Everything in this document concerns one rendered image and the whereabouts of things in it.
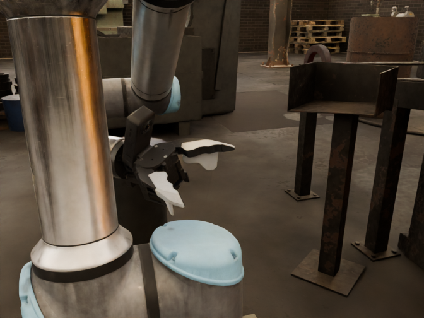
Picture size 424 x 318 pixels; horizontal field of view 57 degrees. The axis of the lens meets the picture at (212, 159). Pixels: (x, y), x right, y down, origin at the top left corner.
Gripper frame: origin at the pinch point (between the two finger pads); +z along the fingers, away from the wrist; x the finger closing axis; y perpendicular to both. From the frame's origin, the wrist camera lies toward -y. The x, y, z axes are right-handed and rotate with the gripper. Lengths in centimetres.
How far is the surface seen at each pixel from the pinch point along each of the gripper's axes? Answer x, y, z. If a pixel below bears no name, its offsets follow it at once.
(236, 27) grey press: -263, 72, -157
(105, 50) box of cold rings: -135, 42, -182
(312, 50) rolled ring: -130, 35, -34
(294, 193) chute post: -104, 101, -37
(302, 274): -44, 81, -8
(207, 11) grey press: -243, 52, -171
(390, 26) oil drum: -319, 92, -39
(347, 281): -48, 83, 7
